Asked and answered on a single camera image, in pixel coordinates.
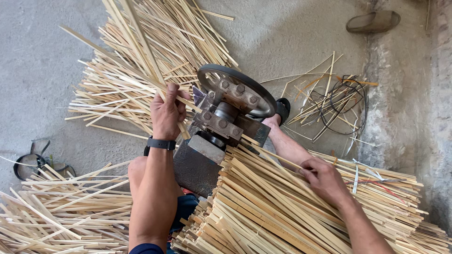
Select person's left hand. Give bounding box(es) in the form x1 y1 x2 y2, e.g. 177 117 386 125
150 83 192 142

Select person's right hand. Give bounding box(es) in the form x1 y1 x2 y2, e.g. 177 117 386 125
298 157 354 209

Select bunch of thin slivers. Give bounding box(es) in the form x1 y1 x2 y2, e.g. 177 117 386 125
58 0 203 140

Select single long bamboo slat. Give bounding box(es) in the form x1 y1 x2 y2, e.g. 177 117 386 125
240 135 308 174

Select black wrist watch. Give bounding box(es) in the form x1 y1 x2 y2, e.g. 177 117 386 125
144 136 177 156

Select neat stack of bamboo strips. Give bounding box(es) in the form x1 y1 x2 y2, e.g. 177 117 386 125
171 140 452 254

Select metal bamboo splitting machine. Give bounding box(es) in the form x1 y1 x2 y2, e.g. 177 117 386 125
172 63 278 199

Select person's right leg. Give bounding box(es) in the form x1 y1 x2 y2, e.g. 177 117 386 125
262 114 315 169

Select person's leg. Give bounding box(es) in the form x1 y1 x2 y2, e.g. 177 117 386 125
262 114 315 169
127 156 149 200

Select person's left leg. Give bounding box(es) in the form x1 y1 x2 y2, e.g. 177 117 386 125
127 156 149 200

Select loose heap of split bamboo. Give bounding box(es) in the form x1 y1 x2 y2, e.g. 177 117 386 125
59 0 241 140

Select bamboo scraps litter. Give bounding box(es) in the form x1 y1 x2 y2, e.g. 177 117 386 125
261 51 379 157

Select black sandal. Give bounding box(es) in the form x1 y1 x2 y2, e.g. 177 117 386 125
275 98 291 127

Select blue shorts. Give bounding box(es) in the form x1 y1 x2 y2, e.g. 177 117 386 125
169 193 200 234

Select dark blue sleeve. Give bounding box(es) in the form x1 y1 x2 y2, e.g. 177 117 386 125
129 243 165 254

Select scattered pile of bamboo sticks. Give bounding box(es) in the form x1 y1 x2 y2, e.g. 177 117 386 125
0 160 133 254

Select grey slipper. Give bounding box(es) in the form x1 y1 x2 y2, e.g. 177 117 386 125
346 10 402 35

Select white plastic strap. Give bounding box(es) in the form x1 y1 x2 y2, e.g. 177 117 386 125
352 159 385 194

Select red string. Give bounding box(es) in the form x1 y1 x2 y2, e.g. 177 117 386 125
345 178 407 204

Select black wire tangle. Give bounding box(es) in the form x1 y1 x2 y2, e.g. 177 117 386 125
310 74 369 135

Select black strap loops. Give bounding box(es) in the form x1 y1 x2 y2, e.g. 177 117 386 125
13 139 77 181

